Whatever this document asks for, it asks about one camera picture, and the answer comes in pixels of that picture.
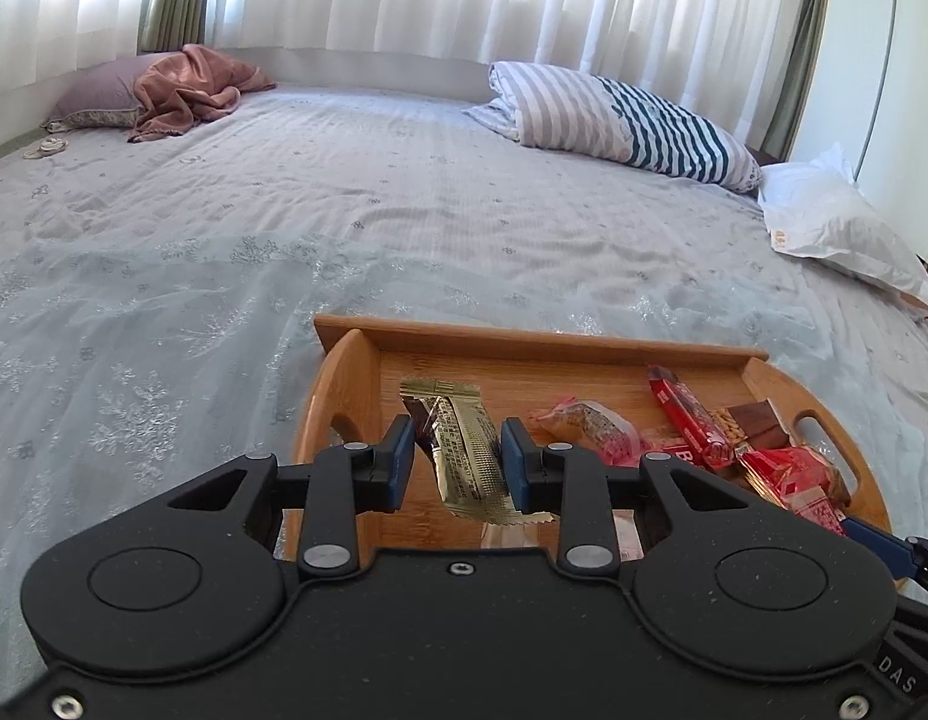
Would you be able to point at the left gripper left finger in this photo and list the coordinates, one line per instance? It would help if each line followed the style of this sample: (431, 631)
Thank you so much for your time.
(346, 481)

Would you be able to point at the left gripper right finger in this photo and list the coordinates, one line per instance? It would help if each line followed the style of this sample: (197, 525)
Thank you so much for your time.
(568, 482)

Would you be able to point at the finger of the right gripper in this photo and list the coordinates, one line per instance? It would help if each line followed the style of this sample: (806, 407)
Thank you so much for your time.
(904, 557)

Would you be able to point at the pink-edged brown cake packet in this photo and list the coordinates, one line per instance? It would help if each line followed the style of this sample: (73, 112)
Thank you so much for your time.
(595, 427)

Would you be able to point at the small red Biscoff packet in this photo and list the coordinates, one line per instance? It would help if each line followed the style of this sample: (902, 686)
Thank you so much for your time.
(813, 505)

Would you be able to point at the gold foil snack packet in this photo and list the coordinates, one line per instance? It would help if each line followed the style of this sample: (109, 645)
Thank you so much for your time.
(456, 433)

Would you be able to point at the red nut snack packet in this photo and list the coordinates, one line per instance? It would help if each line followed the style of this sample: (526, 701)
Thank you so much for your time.
(778, 474)

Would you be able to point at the red Biscoff biscuit packet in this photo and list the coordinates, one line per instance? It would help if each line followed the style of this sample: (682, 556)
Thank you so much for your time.
(706, 440)

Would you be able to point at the brown peanut bar packet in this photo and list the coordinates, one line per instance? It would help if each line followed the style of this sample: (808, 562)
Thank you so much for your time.
(755, 424)

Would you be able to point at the white red-print candy packet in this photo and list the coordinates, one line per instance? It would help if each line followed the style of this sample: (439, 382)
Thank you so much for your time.
(515, 537)

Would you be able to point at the pale blue snowflake bedspread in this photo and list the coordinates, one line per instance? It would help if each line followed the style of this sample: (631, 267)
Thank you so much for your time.
(157, 299)

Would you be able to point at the white pillow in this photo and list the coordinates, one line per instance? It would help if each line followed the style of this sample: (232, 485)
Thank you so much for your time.
(814, 210)

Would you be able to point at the striped pillow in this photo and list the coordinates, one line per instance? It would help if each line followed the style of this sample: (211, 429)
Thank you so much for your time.
(550, 107)

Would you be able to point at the pink crumpled blanket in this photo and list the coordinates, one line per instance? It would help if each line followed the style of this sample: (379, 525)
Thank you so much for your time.
(190, 87)

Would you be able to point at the small metallic object on bed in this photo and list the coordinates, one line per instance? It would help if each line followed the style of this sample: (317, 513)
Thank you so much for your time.
(47, 147)

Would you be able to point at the purple pillow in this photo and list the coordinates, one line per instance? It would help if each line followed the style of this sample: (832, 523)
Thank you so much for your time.
(103, 97)

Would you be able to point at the white sheer curtain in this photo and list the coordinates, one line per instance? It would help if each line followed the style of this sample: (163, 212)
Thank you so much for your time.
(741, 62)

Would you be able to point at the green drape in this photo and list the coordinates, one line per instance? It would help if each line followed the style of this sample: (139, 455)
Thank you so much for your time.
(170, 24)

